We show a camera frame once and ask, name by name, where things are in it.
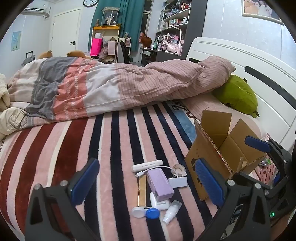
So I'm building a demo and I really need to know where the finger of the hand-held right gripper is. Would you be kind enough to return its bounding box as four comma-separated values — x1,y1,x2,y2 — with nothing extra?
232,173,270,192
245,136,292,179

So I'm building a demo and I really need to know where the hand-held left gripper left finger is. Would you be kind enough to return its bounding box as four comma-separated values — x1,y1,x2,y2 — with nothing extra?
24,158,100,241

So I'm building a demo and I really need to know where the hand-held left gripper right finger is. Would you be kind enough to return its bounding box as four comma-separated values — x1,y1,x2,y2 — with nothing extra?
195,158,271,241

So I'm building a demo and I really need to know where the clear tape roll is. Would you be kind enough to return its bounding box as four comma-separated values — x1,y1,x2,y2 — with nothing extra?
173,164,187,178

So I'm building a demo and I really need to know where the white power adapter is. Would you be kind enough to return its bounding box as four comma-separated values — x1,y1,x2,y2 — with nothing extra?
168,177,188,189

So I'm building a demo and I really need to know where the brown cardboard box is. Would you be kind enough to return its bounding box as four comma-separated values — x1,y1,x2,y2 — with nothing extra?
184,110,267,202

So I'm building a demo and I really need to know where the purple box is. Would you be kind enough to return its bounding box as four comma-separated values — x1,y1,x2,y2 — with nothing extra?
147,169,175,202

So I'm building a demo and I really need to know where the white rounded case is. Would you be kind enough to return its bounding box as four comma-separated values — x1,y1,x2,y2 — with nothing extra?
149,192,172,211

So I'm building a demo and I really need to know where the white charging cable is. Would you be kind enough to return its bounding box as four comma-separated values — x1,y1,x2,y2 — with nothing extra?
136,166,178,178

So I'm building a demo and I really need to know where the slim gold box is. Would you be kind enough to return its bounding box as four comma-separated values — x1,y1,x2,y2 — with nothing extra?
138,175,147,207

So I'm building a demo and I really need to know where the white and blue lens case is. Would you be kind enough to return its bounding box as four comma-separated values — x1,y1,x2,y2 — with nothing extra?
131,206,160,220

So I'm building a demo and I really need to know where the white tube case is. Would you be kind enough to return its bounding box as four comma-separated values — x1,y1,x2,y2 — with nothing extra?
131,162,163,172

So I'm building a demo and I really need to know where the striped fleece blanket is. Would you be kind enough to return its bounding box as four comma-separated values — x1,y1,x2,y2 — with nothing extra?
0,102,232,241

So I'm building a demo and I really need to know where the green plush pillow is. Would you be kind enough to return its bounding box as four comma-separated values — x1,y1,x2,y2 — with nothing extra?
212,75,260,118

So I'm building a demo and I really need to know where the pink pillow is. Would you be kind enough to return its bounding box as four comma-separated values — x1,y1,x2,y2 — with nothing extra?
180,95,262,139

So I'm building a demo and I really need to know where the white bed headboard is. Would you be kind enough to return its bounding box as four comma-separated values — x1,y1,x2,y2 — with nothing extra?
186,37,296,149

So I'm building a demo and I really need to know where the beige coat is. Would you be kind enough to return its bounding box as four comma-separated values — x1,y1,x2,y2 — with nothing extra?
0,107,30,139

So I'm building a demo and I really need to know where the pink and grey striped quilt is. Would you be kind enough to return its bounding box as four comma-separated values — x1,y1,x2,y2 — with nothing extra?
7,56,236,123

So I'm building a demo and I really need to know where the cream fleece cloth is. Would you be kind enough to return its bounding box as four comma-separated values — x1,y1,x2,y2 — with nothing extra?
0,74,11,109

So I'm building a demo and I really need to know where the dark desk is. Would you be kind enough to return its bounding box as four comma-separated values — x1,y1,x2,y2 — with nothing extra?
140,47,183,66

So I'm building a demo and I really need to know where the dark bookshelf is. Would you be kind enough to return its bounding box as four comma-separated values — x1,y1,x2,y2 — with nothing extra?
156,0,207,59

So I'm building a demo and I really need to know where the grey suitcase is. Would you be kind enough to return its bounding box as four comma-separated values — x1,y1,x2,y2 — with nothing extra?
21,51,36,67

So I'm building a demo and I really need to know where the framed picture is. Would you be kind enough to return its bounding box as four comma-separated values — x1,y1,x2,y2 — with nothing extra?
241,0,284,25

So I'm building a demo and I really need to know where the pink gift bag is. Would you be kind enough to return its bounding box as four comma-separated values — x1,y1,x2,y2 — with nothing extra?
90,37,103,56

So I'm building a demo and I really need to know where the black chair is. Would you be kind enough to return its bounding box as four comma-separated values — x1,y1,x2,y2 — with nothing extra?
117,42,131,63

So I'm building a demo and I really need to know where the white door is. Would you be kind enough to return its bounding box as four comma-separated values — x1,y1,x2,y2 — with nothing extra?
50,9,81,57

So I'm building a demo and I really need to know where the yellow cabinet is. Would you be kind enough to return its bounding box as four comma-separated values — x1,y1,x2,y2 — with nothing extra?
92,25,121,57

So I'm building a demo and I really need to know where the glass display case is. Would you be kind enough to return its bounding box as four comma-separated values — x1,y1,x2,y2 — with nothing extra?
101,7,121,26

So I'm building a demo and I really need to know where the teal curtain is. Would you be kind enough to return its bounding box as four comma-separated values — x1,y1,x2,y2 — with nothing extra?
89,0,146,50

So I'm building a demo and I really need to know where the white air conditioner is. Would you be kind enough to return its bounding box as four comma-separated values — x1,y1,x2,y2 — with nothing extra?
22,7,45,17

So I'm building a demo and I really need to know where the wall poster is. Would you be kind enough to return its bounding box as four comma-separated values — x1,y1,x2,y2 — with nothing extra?
10,31,22,52

